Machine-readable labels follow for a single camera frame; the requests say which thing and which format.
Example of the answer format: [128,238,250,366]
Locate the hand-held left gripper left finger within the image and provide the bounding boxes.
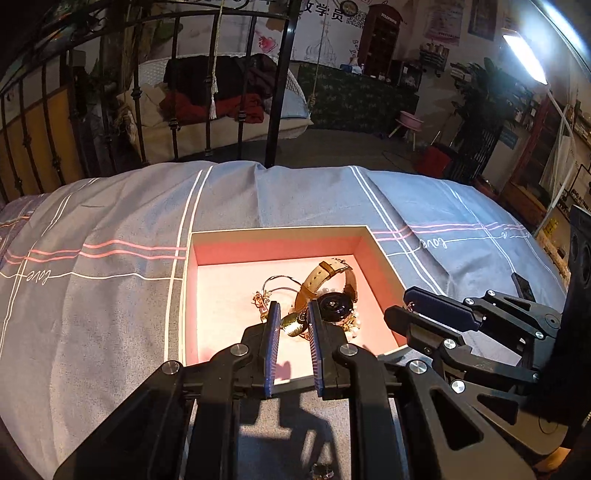
[53,301,283,480]

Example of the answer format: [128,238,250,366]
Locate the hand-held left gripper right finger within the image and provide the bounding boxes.
[307,300,539,480]

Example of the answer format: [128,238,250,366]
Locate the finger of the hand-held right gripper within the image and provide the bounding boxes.
[383,305,541,386]
[403,286,564,344]

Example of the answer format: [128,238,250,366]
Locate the small gold earring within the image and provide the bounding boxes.
[281,311,309,337]

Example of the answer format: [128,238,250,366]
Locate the pearl bracelet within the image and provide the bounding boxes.
[339,311,363,340]

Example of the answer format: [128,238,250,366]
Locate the watch with tan strap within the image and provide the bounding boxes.
[295,258,358,330]

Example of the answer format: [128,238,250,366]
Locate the silver bangle with gold charms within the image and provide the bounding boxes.
[252,274,305,319]

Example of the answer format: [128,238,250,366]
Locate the grey box with pink inside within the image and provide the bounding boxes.
[182,224,409,379]

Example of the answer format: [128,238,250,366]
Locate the red bucket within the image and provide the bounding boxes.
[413,143,453,175]

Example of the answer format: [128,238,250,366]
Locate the blue striped blanket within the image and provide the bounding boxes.
[0,164,591,480]

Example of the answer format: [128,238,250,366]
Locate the pink stool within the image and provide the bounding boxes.
[389,111,424,151]

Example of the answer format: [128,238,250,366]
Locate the potted green plant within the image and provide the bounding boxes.
[455,58,527,181]

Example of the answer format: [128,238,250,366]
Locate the green floral counter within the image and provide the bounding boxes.
[298,62,419,134]

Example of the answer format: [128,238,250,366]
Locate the white floor lamp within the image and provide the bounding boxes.
[501,32,591,222]

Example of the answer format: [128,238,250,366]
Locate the white wicker hanging chair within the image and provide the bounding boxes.
[117,58,315,153]

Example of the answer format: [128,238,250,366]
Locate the red cloth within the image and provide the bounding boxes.
[161,90,264,125]

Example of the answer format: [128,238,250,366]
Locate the red phone booth cabinet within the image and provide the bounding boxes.
[358,2,403,79]

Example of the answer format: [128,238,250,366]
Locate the black clothes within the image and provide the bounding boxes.
[164,54,278,100]

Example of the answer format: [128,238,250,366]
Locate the black iron bed frame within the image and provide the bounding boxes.
[0,0,305,204]

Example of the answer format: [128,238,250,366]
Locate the white tassel cord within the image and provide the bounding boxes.
[208,0,225,118]

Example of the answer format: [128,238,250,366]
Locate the pink wall poster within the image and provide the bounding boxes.
[425,0,460,47]

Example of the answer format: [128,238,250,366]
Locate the wall poster with picture grid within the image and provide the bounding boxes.
[468,0,497,40]

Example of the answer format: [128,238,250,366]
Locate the large wall banner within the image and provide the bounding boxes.
[249,0,416,70]

